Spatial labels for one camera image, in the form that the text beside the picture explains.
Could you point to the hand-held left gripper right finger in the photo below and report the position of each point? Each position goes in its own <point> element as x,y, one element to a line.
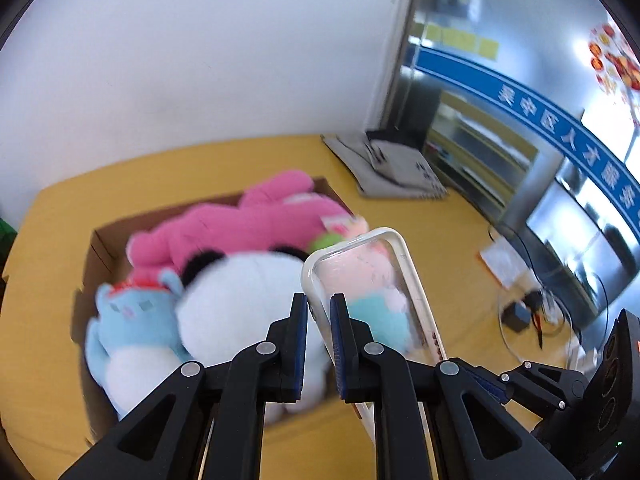
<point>340,345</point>

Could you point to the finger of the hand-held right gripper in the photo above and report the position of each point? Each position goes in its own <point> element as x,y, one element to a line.
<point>490,385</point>
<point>545,382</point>

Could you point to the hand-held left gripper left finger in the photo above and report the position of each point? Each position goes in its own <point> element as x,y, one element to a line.
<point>300,345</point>

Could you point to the small teal white plush toy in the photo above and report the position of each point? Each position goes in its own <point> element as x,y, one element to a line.
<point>375,317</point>

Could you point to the white panda plush toy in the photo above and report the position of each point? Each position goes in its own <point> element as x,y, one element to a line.
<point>240,305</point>

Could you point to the white clear phone case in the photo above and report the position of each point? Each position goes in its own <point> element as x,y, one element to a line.
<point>350,265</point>

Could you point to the pink plush bear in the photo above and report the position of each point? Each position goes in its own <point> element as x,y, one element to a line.
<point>240,225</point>

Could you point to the blue plush toy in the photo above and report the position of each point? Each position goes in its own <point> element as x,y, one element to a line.
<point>130,320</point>

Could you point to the brown cardboard box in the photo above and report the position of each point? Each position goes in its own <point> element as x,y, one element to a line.
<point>107,250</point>

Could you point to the clear plastic container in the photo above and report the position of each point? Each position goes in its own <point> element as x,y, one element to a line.
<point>580,340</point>

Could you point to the black power bank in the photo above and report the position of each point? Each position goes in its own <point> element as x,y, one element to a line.
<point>515,317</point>

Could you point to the black plug adapter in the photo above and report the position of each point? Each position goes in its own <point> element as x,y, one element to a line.
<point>532,300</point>

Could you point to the white paper sheet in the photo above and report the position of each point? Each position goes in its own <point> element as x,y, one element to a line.
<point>502,260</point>

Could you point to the grey cloth bag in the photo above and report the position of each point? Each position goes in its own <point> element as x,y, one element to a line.
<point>385,180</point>

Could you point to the metal framed glass partition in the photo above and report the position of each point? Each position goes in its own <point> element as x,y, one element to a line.
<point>395,85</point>

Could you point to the blue glass banner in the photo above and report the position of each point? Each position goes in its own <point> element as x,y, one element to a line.
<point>500,87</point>

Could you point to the green cloth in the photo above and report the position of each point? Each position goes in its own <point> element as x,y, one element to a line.
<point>6,227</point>

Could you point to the red window decoration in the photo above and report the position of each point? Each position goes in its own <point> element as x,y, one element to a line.
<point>615,60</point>

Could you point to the row of yellow sticky notes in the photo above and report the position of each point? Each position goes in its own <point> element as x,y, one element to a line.
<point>460,37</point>

